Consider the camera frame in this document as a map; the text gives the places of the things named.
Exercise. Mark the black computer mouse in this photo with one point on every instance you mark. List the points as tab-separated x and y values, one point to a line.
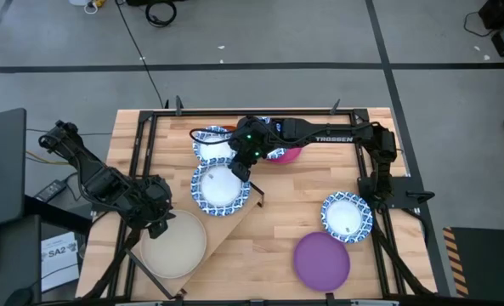
20	296

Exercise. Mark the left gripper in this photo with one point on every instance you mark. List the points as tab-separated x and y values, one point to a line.
147	200

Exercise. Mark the pink plastic plate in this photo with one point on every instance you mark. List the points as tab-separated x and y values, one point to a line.
290	156

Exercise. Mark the beige plastic plate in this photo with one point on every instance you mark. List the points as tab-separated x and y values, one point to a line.
173	248

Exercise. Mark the black yellow striped platform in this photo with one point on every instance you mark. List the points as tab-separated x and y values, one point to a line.
489	263

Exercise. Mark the purple plastic plate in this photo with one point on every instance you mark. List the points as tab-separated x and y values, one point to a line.
321	261

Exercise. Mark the black metal table frame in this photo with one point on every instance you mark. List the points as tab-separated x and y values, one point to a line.
302	113

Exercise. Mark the orange plastic plate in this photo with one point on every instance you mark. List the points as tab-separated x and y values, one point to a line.
230	128

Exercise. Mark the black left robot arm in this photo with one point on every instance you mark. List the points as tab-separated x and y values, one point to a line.
90	170

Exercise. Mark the white printed paper sheet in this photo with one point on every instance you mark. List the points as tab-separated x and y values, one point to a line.
60	268

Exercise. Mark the black table clamp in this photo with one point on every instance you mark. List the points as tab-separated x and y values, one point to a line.
178	105
330	299

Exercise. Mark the black power adapter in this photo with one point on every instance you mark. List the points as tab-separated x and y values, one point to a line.
49	191

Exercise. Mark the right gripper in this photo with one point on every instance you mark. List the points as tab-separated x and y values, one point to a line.
251	140

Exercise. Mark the dark grey side desk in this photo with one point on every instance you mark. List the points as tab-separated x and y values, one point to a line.
13	259

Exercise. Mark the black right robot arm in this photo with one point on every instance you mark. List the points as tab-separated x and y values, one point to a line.
332	136

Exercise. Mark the wooden shelf with black legs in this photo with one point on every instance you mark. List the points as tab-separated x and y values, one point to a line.
224	231

